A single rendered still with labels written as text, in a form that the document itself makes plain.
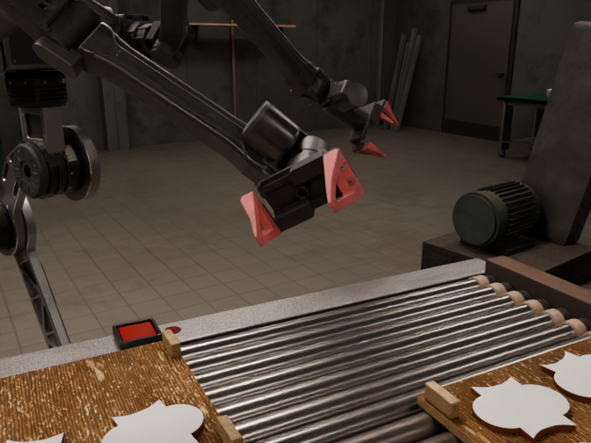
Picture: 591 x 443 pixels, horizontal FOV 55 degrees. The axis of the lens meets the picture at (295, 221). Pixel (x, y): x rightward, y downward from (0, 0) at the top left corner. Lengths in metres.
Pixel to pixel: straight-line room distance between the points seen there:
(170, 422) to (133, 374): 0.16
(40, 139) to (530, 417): 1.23
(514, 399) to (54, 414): 0.65
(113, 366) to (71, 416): 0.13
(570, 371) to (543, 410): 0.13
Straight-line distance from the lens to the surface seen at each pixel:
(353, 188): 0.68
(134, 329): 1.11
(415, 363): 1.02
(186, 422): 0.82
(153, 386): 0.92
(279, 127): 0.76
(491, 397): 0.90
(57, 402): 0.93
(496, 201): 3.54
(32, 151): 1.53
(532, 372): 1.00
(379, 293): 1.26
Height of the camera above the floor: 1.43
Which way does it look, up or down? 17 degrees down
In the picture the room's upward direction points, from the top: straight up
